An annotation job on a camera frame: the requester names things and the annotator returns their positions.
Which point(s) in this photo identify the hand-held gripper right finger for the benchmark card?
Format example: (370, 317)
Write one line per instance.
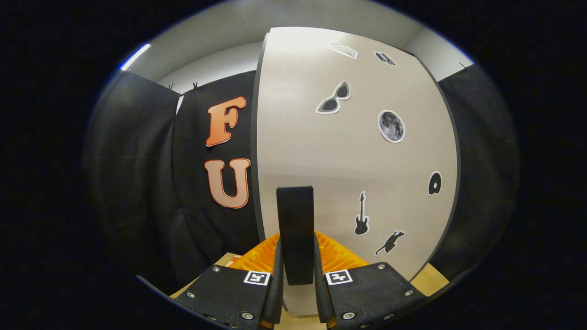
(321, 288)

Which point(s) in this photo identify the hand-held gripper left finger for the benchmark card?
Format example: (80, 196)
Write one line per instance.
(275, 284)

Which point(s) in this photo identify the grey shoe cabinet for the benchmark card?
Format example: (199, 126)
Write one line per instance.
(254, 137)

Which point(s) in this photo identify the beige orange cover book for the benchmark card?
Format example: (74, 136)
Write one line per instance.
(227, 260)

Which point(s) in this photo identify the black backdrop cloth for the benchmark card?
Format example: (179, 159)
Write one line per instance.
(137, 183)

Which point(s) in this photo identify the long ceiling light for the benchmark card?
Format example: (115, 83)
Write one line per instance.
(135, 57)

